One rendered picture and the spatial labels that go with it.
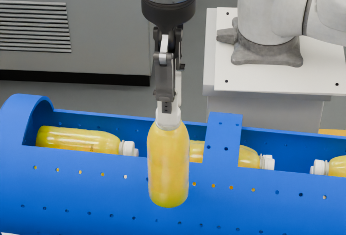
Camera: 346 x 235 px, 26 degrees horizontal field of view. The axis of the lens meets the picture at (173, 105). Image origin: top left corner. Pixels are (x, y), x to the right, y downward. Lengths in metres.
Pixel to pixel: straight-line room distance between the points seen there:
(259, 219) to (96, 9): 1.82
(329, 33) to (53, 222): 0.78
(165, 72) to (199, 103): 2.22
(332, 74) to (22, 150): 0.84
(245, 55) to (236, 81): 0.08
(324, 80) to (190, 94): 1.48
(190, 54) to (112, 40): 0.51
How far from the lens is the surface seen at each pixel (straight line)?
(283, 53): 1.91
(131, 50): 3.16
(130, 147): 1.53
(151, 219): 1.40
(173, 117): 1.14
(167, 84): 1.05
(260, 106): 1.92
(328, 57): 1.95
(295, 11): 1.79
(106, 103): 3.27
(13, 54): 3.28
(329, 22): 1.77
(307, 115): 1.95
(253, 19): 1.84
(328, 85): 1.87
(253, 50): 1.90
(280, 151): 1.62
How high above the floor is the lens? 2.24
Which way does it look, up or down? 44 degrees down
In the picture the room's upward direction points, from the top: straight up
